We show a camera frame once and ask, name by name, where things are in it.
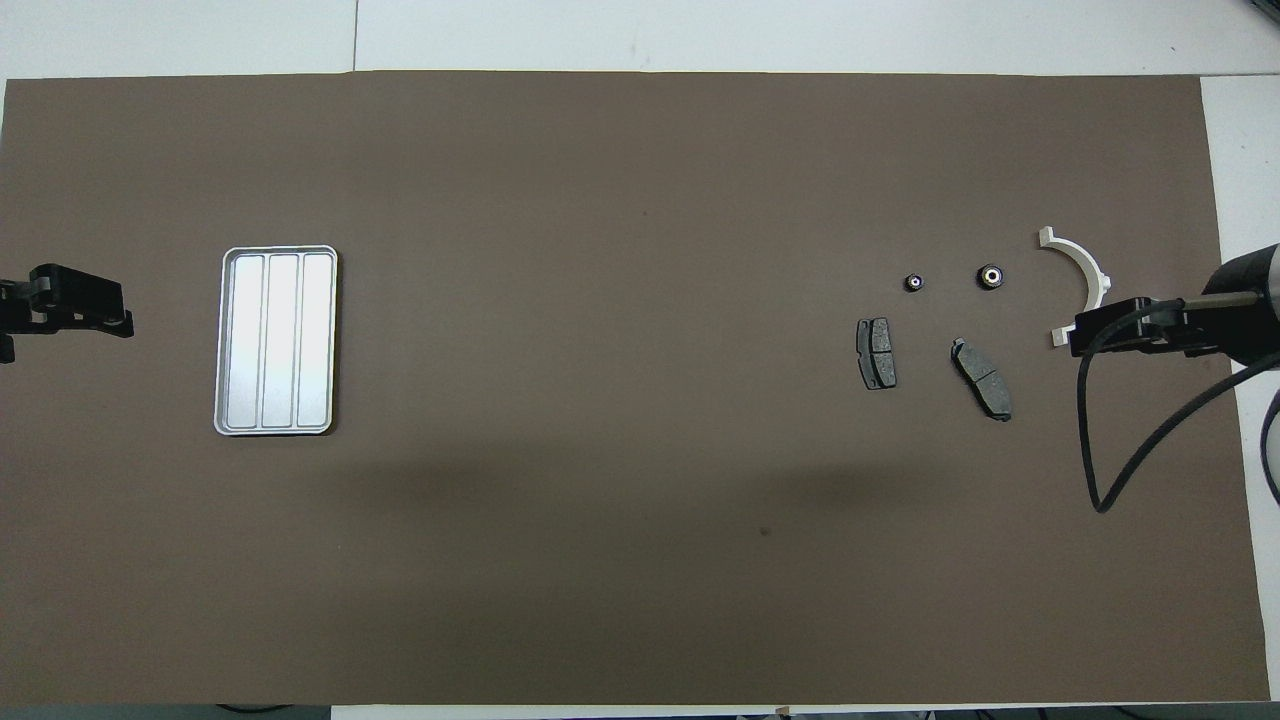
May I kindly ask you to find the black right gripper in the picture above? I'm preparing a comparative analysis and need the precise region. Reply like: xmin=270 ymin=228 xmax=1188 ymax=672
xmin=1070 ymin=243 xmax=1280 ymax=366

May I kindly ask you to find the rectangular dark brake pad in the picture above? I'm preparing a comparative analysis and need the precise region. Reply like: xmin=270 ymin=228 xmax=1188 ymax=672
xmin=856 ymin=317 xmax=898 ymax=391

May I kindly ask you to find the white semicircular plastic bracket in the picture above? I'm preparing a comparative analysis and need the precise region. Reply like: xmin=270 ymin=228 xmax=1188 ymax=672
xmin=1038 ymin=226 xmax=1114 ymax=349

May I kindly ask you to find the curved dark brake pad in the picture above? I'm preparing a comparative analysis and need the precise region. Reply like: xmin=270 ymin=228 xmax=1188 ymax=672
xmin=950 ymin=338 xmax=1014 ymax=423

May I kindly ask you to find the silver metal tray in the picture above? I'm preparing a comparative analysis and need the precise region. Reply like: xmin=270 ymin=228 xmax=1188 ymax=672
xmin=213 ymin=245 xmax=340 ymax=437

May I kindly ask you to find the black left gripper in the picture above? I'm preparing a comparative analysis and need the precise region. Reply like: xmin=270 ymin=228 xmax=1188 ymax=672
xmin=0 ymin=263 xmax=135 ymax=364

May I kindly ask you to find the brown table mat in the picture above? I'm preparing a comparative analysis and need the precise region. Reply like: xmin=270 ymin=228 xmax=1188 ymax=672
xmin=0 ymin=70 xmax=1271 ymax=707

